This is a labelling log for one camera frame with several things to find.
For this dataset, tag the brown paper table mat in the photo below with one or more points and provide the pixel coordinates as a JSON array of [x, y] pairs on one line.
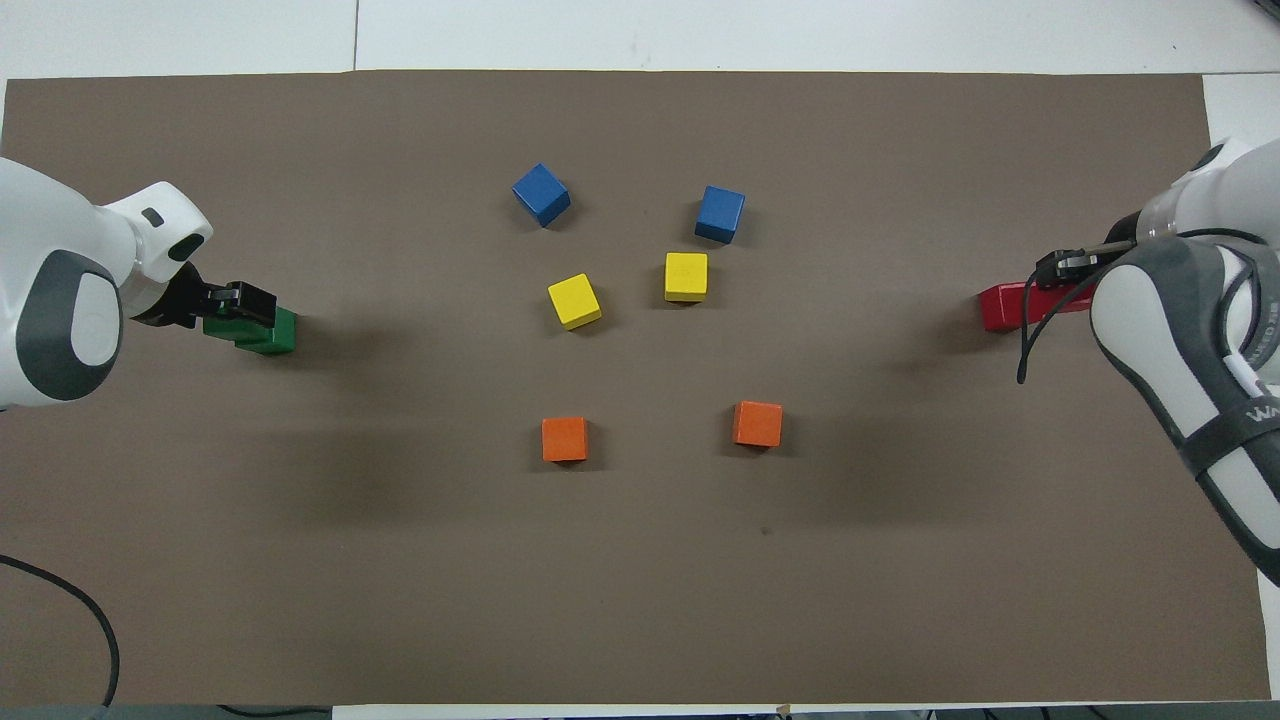
[[640, 600]]

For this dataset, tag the blue wooden cube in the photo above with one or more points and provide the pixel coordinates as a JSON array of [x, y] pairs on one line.
[[541, 194], [720, 214]]

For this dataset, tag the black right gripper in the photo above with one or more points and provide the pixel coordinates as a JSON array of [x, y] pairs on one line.
[[1118, 254]]

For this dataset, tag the yellow wooden cube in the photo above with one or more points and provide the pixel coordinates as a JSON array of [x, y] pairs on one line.
[[686, 277], [574, 301]]

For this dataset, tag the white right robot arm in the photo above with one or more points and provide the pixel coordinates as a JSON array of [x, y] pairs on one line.
[[1180, 330]]

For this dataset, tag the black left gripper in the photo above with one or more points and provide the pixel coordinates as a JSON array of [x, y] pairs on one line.
[[180, 305]]

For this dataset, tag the red wooden cube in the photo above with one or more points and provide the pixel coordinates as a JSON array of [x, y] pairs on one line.
[[1000, 308], [1045, 296]]

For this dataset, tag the green wooden cube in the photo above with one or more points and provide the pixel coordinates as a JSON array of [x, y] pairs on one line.
[[285, 335], [220, 327]]

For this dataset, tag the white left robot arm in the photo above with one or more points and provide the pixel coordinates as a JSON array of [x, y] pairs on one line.
[[50, 250]]

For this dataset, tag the orange wooden cube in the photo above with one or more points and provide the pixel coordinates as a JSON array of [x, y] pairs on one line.
[[565, 439], [757, 424]]

